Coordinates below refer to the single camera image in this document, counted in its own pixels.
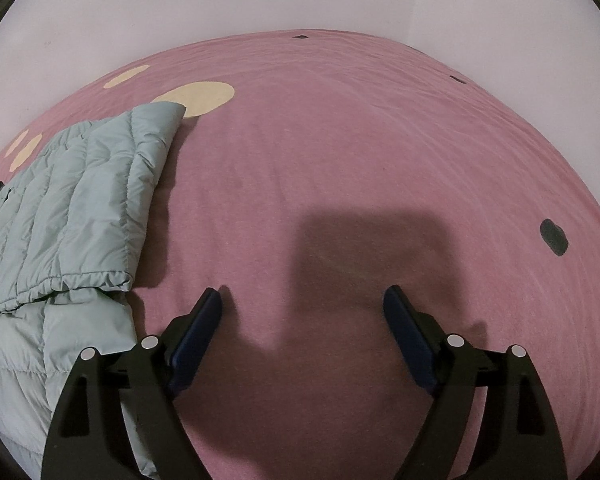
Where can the pink spotted bed sheet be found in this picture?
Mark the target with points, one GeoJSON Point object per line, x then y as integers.
{"type": "Point", "coordinates": [330, 160]}

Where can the light green puffer jacket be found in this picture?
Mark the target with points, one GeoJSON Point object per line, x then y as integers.
{"type": "Point", "coordinates": [75, 210]}

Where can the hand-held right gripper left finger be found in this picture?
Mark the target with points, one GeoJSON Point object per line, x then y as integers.
{"type": "Point", "coordinates": [197, 330]}

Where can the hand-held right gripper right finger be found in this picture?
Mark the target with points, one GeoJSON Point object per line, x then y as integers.
{"type": "Point", "coordinates": [410, 332]}

